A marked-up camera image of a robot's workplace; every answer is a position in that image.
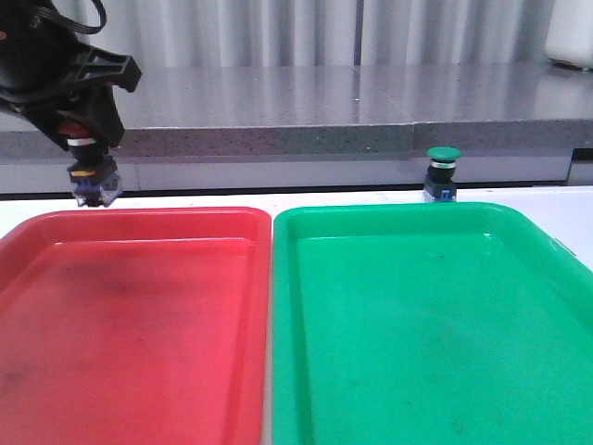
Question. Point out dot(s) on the green mushroom push button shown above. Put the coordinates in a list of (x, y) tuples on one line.
[(438, 183)]

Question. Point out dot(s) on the grey stone counter slab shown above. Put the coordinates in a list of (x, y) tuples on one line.
[(365, 110)]

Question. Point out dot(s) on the red mushroom push button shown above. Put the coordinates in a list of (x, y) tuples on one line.
[(94, 173)]

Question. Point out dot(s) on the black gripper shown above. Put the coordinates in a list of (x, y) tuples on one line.
[(47, 70)]

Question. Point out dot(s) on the red plastic tray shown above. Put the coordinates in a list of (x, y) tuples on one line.
[(135, 327)]

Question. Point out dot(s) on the green plastic tray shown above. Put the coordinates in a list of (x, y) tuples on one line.
[(458, 323)]

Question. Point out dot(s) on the white container on counter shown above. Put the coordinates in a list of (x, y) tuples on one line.
[(569, 38)]

